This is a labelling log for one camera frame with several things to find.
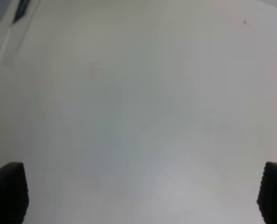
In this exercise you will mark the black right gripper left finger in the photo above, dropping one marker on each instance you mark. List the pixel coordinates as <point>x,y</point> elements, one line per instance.
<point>14,198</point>

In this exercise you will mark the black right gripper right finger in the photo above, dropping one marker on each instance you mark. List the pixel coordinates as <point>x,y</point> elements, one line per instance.
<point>267,197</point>

